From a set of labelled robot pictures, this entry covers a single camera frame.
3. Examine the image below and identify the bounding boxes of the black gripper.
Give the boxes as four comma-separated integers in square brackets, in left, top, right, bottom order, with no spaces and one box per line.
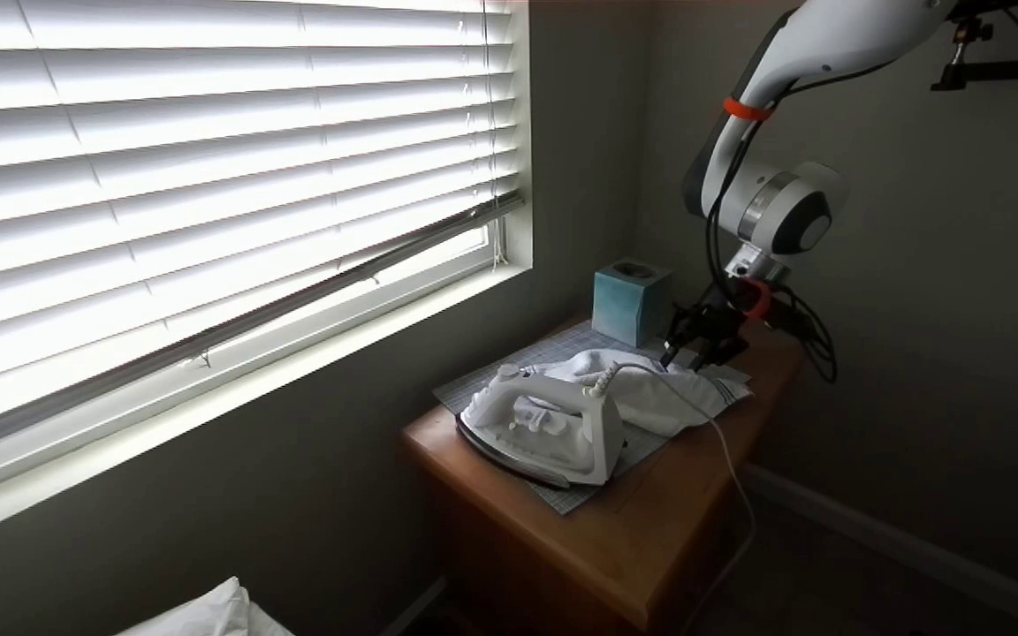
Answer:
[663,290,776,379]

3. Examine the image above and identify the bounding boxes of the white towel with blue stripes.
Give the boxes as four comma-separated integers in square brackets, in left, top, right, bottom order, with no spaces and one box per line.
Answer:
[540,344,757,442]

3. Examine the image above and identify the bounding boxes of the teal tissue box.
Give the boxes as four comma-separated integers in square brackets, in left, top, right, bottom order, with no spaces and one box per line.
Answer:
[588,255,674,352]

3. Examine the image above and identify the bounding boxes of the white clothes iron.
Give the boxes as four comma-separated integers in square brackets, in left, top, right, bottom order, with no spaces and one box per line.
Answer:
[454,361,631,494]

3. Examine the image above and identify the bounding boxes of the wooden nightstand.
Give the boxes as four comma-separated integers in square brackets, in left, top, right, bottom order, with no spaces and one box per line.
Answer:
[400,315,809,636]

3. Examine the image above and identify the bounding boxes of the white crumpled cloth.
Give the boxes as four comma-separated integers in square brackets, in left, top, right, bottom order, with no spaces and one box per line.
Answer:
[429,317,762,518]

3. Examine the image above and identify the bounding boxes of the white baseboard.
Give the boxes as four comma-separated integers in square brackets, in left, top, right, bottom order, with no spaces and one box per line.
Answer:
[740,464,1018,629]

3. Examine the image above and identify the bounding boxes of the white window sill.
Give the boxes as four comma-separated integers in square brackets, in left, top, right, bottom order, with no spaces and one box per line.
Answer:
[0,258,539,555]

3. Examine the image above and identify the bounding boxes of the white window blinds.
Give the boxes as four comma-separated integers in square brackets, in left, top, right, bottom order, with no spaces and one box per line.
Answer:
[0,0,535,476]

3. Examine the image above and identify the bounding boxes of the white bed duvet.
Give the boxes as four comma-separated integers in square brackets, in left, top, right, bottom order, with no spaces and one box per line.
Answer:
[117,571,296,636]

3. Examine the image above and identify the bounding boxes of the white iron power cord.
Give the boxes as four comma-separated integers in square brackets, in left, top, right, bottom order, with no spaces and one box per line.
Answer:
[611,361,764,568]

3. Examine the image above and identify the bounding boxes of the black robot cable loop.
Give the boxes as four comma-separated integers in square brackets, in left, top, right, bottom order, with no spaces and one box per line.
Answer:
[701,209,840,388]

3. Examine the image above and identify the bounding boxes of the orange cable strap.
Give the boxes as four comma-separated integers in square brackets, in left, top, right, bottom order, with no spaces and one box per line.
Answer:
[719,96,776,129]

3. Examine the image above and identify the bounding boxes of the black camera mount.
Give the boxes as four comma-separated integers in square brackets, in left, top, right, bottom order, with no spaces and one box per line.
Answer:
[925,0,1018,96]

